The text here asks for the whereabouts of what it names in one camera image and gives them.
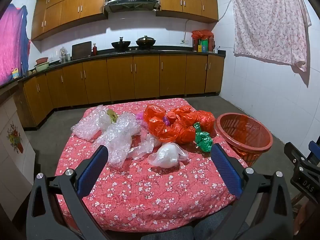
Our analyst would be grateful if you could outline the red floral quilt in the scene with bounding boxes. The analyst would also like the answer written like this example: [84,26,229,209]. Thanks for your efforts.
[54,98,249,232]

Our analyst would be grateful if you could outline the black lidded wok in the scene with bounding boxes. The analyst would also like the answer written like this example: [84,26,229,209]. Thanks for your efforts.
[136,35,157,49]

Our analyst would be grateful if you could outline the wooden cabinets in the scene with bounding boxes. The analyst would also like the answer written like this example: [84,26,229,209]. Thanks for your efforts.
[31,0,219,41]
[19,54,225,130]

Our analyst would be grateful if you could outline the red bag on thermoses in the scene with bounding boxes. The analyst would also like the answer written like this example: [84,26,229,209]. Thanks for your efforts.
[191,30,213,40]

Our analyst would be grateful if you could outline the white flower-print panel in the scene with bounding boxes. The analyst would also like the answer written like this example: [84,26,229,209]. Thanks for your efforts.
[0,96,35,220]

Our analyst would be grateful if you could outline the dark cutting board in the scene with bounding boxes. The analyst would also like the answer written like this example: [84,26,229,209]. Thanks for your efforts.
[72,41,92,60]

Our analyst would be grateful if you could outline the pink and blue hanging cloth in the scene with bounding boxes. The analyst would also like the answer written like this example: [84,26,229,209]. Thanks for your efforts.
[0,5,32,85]

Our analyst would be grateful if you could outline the wooden upper cabinets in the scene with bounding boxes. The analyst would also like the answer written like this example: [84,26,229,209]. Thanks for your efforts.
[31,0,219,41]

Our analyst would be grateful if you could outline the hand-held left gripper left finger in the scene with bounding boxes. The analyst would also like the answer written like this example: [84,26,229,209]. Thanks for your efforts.
[26,144,109,240]

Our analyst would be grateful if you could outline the green foil wrapper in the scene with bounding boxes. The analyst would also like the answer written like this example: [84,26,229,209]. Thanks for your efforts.
[193,122,214,153]

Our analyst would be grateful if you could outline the clear bubble wrap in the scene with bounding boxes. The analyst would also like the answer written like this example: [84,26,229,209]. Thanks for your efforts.
[71,105,113,140]
[101,112,142,167]

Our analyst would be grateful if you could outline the clear plastic film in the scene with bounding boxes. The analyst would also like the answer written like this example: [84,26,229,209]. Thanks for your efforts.
[126,131,163,160]

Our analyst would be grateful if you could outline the red plastic bag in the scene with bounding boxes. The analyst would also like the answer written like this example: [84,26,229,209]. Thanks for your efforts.
[195,110,216,133]
[167,106,200,130]
[175,124,197,145]
[144,104,179,142]

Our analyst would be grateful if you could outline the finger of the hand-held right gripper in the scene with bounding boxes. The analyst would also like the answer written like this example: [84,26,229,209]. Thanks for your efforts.
[284,141,312,167]
[308,141,320,167]

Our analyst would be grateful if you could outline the black kitchen countertop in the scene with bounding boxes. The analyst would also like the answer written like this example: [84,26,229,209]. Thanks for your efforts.
[0,47,226,88]

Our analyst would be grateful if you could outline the red plastic basket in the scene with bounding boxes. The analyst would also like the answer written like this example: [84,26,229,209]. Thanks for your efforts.
[214,112,273,168]

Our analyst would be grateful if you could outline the white plastic bag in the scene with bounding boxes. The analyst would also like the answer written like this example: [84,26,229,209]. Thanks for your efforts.
[147,142,188,168]

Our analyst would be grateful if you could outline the yellow-green snack packet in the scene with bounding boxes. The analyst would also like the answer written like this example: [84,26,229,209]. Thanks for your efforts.
[106,109,119,123]

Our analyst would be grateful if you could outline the person's right forearm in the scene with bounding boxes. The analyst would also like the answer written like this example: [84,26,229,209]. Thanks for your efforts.
[299,200,320,233]

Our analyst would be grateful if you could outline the wooden lower cabinets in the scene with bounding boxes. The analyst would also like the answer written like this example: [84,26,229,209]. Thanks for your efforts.
[19,54,225,130]

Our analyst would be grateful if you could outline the white floral hanging sheet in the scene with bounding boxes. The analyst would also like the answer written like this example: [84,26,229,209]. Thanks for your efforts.
[229,0,312,72]

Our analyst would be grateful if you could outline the white cable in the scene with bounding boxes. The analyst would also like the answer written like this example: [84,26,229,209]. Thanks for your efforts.
[184,19,192,40]

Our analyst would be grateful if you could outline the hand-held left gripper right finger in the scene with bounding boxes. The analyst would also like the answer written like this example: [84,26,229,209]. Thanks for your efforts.
[211,143,294,240]

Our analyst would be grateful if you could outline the clear jar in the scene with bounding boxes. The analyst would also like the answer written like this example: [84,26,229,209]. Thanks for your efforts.
[59,47,71,64]

